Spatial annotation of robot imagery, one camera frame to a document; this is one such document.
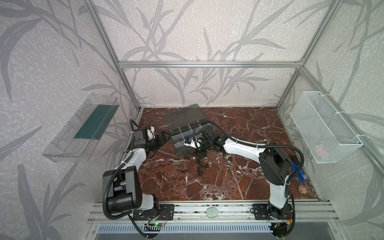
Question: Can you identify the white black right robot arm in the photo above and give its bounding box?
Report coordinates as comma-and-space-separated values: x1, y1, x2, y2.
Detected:
185, 132, 305, 219

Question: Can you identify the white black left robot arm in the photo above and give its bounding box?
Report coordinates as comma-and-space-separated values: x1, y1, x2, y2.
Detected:
102, 119, 171, 220

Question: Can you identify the grey compartment organizer box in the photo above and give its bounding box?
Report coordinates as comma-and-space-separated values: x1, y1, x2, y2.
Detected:
164, 104, 214, 156

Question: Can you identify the green oval button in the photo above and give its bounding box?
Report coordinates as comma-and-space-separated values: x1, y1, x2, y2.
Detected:
206, 207, 219, 219

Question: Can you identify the green circuit board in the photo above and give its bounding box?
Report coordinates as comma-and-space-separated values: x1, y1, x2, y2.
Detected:
145, 222, 167, 232

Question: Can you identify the blue stapler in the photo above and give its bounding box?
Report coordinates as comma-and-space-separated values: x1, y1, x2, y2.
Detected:
292, 163, 308, 183

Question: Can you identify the small round orange object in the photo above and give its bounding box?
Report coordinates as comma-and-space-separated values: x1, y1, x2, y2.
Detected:
298, 185, 308, 195

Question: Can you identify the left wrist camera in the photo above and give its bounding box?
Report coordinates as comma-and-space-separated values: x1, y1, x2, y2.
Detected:
133, 127, 155, 149

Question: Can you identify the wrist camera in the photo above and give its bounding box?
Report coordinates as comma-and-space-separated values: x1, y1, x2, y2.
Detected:
133, 127, 155, 149
184, 138, 202, 149

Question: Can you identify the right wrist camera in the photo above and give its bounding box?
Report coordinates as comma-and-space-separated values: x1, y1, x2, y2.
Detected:
184, 138, 202, 149

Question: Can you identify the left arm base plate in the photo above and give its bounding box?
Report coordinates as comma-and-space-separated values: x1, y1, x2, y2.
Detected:
133, 204, 175, 221

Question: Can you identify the clear plastic wall bin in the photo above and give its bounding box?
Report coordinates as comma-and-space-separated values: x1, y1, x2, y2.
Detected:
42, 94, 120, 163

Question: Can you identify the aluminium horizontal frame bar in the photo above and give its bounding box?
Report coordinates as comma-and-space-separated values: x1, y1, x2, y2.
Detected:
118, 61, 302, 69

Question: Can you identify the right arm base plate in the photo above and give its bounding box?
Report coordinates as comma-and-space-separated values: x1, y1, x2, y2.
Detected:
250, 204, 294, 221

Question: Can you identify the white wire mesh basket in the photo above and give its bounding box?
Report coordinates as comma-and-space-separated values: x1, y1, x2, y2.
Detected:
291, 91, 364, 164

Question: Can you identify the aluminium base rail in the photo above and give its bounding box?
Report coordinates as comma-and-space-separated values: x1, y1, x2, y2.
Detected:
86, 201, 340, 224

